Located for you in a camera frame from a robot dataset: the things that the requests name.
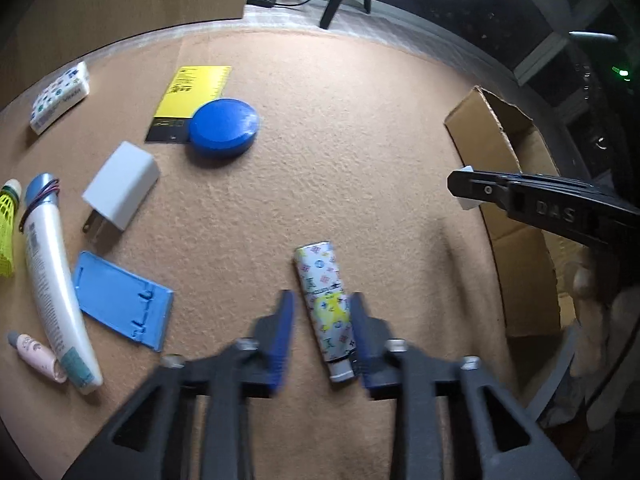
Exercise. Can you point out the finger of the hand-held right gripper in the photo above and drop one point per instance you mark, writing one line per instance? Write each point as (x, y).
(540, 207)

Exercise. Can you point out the dark metal shelf rack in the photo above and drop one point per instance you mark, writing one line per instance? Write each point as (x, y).
(475, 5)

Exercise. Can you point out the person's right hand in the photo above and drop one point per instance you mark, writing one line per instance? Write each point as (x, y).
(610, 330)

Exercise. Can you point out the blue round lid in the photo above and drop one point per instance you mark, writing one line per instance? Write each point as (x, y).
(222, 125)

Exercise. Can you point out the cardboard box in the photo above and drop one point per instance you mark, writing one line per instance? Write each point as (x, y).
(530, 260)

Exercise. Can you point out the printed white tube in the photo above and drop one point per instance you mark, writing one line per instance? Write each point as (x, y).
(320, 280)

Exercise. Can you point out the yellow shuttlecock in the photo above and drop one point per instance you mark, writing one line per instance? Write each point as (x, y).
(7, 230)

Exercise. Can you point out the blue phone stand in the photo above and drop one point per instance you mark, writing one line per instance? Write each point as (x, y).
(110, 285)

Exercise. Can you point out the white tube with blue cap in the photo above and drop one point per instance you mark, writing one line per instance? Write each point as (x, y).
(50, 280)

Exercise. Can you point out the large brown board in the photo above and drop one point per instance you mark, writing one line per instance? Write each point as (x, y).
(125, 0)

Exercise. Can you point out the small pink tube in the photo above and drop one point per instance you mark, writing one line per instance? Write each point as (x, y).
(37, 357)

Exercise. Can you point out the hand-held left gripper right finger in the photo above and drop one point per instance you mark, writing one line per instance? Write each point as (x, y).
(362, 342)

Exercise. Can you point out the black power strip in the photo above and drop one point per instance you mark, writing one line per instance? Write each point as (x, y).
(261, 0)

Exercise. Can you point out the white wall charger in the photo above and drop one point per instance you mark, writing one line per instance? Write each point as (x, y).
(122, 185)

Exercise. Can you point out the printed tissue pack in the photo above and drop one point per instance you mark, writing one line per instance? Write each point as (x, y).
(57, 97)

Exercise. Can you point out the yellow and black card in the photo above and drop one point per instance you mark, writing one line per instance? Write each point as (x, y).
(192, 85)

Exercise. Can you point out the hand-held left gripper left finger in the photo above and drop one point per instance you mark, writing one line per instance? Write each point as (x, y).
(282, 331)

